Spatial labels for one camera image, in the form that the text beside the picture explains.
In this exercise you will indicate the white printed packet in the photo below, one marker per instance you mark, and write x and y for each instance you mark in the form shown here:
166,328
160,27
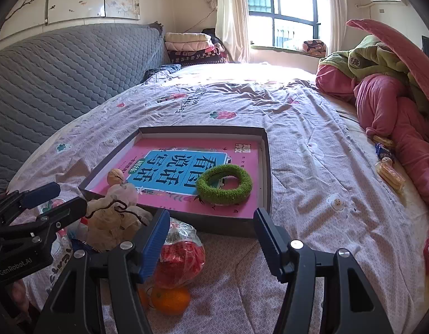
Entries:
66,261

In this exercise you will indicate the biscuit packet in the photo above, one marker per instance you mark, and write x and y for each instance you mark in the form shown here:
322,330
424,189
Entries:
392,175
384,141

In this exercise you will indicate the stack of folded blankets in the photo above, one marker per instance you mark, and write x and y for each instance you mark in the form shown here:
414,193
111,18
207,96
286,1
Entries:
190,47

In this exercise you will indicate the pink quilt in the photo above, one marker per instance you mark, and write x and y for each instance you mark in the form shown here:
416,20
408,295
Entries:
385,104

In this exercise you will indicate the dark blue pillow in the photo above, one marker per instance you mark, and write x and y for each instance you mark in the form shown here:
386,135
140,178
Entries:
162,71

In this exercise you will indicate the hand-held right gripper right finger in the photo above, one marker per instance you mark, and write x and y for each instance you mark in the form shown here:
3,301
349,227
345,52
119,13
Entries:
266,240

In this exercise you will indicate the blue snack packet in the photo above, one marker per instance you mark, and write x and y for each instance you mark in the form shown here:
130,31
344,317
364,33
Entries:
385,152

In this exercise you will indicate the beige cloth scrunchie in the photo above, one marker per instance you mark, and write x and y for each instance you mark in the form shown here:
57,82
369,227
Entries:
106,219

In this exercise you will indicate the window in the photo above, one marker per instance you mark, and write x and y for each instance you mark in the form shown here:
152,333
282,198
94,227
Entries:
291,7

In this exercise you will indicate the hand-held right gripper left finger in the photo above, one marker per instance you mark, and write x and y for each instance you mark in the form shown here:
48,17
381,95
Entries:
153,247

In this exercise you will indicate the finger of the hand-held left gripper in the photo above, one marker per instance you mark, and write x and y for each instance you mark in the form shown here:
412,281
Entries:
61,214
40,195

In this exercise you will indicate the red apple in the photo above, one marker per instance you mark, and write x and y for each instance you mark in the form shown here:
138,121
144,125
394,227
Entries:
183,257

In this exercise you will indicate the cream curtain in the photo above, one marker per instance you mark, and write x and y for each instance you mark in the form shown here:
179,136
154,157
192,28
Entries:
334,14
232,17

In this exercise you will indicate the floral bedsheet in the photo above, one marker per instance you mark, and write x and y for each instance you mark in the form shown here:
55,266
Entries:
305,139

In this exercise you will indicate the pink and blue book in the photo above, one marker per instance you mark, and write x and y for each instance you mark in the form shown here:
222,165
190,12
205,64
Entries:
165,156

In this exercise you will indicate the orange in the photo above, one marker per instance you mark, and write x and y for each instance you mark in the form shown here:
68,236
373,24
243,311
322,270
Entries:
172,301

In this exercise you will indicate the green blanket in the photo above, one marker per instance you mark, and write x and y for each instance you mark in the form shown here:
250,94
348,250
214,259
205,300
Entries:
374,59

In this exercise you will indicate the walnut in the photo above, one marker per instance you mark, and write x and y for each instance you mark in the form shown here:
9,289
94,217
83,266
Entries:
116,176

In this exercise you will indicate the grey quilted headboard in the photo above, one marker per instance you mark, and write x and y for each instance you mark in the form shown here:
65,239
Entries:
61,76

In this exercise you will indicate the green fuzzy scrunchie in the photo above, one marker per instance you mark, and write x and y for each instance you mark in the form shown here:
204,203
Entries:
204,188

